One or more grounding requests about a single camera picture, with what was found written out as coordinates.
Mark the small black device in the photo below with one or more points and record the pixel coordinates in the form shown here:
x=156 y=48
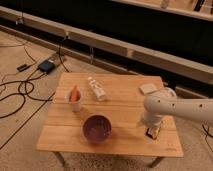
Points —
x=22 y=67

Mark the metal table leg right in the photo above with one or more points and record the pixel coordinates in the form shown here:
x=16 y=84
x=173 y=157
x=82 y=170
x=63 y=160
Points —
x=155 y=162

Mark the black power adapter box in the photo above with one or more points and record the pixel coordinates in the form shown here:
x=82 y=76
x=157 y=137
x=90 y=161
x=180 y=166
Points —
x=46 y=66

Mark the metal table leg left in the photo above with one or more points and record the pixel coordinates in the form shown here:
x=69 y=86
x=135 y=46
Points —
x=60 y=158

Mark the purple bowl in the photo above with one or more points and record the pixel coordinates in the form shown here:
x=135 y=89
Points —
x=97 y=128

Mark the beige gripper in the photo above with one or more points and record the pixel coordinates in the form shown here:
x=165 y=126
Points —
x=151 y=121

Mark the orange carrot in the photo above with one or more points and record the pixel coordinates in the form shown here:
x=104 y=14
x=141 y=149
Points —
x=74 y=94

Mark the white plastic bottle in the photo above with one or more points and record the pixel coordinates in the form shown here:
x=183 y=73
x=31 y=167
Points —
x=97 y=89

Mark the metal table leg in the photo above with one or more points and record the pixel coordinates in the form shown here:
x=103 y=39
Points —
x=60 y=158
x=155 y=162

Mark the dark eraser with label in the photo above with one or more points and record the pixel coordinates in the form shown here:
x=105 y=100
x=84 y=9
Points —
x=152 y=133

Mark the white paper cup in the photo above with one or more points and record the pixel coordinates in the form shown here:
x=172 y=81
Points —
x=76 y=105

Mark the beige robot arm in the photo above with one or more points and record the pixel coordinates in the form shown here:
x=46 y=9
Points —
x=165 y=102

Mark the beige sponge pad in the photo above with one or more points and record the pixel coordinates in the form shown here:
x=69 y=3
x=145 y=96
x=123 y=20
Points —
x=147 y=88

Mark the wooden folding table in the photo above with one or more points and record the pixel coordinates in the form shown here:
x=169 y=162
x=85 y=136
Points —
x=123 y=106

